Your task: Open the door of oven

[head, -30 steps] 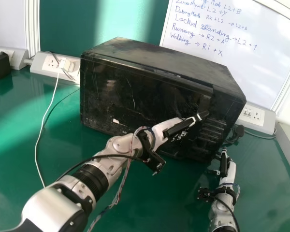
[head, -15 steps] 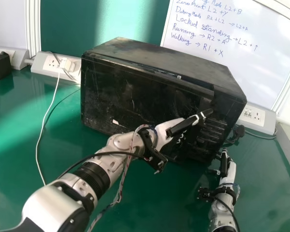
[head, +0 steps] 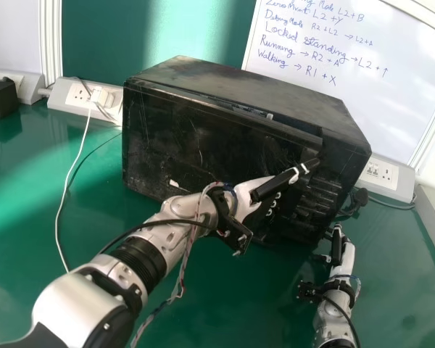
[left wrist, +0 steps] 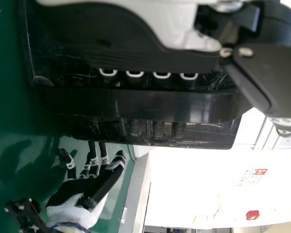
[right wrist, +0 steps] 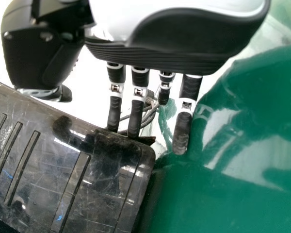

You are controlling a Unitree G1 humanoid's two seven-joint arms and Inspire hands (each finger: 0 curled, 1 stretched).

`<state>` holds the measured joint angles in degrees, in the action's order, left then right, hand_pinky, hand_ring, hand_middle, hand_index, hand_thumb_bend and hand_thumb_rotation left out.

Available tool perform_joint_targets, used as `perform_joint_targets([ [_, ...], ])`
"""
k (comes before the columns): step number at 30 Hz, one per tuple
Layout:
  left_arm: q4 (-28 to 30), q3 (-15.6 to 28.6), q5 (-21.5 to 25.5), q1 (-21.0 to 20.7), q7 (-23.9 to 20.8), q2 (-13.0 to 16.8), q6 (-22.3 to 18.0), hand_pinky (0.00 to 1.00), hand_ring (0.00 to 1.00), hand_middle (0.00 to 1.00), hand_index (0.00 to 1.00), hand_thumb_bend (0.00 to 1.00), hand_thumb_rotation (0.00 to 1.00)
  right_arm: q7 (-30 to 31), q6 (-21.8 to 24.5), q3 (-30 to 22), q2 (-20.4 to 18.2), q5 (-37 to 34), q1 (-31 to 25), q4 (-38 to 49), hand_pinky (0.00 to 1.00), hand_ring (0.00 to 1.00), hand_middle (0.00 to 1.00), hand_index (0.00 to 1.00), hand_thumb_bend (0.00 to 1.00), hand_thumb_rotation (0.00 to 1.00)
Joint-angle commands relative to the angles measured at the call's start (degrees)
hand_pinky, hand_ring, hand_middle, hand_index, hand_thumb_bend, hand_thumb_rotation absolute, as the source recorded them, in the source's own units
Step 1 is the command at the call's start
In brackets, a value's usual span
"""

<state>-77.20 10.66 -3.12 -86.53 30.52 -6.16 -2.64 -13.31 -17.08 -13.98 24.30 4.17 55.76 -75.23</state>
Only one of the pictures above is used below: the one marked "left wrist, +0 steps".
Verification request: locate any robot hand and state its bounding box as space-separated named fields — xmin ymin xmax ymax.
xmin=35 ymin=0 xmax=291 ymax=138
xmin=45 ymin=141 xmax=127 ymax=231

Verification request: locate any black oven with glass door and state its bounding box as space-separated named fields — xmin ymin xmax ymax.
xmin=18 ymin=0 xmax=252 ymax=150

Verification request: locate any black camera bracket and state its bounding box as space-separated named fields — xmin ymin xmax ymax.
xmin=3 ymin=198 xmax=50 ymax=233

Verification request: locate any red wall alarm box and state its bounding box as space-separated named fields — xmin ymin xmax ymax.
xmin=245 ymin=210 xmax=260 ymax=221

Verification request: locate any red and white wall sign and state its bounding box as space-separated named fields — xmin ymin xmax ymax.
xmin=237 ymin=168 xmax=268 ymax=187

